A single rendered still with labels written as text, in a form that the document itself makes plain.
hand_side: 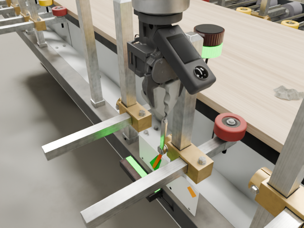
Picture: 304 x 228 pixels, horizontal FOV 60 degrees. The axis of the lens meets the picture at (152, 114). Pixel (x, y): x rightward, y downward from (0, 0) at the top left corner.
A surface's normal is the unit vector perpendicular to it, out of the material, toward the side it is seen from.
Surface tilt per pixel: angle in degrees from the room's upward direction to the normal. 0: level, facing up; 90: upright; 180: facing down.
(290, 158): 90
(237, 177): 90
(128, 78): 90
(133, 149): 0
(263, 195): 90
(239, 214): 0
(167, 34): 32
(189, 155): 0
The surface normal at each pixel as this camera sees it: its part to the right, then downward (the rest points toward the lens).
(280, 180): -0.82, 0.35
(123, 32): 0.58, 0.49
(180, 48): 0.34, -0.43
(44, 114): 0.00, -0.79
